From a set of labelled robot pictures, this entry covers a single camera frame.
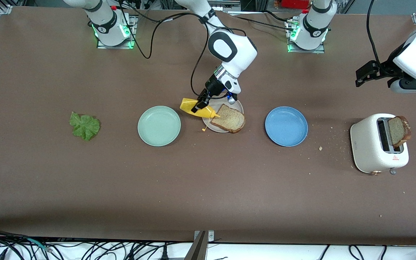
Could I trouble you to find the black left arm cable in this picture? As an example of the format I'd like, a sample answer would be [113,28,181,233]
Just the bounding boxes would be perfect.
[366,0,382,65]

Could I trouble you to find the teal cable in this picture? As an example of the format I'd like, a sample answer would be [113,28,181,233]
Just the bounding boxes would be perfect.
[27,238,51,252]

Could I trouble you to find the blue round plate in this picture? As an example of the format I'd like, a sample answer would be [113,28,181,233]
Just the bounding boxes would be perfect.
[265,106,308,147]

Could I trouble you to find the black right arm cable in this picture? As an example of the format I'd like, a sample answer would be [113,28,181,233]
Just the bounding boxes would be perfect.
[119,0,247,100]

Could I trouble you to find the green lettuce leaf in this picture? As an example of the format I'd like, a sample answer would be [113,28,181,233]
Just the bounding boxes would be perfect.
[69,112,101,142]

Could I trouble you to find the thin black table cable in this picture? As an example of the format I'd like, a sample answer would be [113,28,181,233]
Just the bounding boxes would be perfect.
[226,10,296,34]

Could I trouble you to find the yellow mustard squeeze bottle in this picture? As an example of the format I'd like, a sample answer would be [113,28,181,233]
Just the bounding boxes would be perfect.
[179,98,221,133]

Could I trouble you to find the white toaster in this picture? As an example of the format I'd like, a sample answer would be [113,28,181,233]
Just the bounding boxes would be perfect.
[350,113,410,176]

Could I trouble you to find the tangled black floor cables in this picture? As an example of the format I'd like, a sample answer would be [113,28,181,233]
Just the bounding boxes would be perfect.
[0,227,194,260]

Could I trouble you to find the metal table edge bracket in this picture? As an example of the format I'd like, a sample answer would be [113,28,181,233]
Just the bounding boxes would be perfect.
[194,230,215,243]

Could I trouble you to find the dark crust bread slice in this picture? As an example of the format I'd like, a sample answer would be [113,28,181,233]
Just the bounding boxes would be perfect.
[387,116,412,148]

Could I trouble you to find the grey aluminium beam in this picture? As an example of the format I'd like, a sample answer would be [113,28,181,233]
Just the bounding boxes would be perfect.
[183,231,208,260]

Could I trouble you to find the mint green round plate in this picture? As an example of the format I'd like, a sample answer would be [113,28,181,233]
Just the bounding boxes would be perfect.
[137,105,182,147]

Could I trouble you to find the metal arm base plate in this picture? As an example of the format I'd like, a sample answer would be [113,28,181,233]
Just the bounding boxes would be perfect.
[96,14,138,49]
[286,18,326,54]

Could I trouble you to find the looped black floor cables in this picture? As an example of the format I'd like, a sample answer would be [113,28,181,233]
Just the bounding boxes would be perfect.
[318,244,389,260]

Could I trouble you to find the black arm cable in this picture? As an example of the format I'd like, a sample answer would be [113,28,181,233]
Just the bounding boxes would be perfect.
[119,0,247,100]
[366,0,382,65]

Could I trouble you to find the light brown bread slice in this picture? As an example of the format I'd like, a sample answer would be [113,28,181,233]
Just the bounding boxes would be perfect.
[210,104,246,134]

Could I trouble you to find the red box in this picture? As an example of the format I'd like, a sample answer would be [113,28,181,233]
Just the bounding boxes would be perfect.
[279,0,312,10]

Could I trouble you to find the beige round plate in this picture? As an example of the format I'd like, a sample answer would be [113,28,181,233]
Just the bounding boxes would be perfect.
[201,93,244,133]

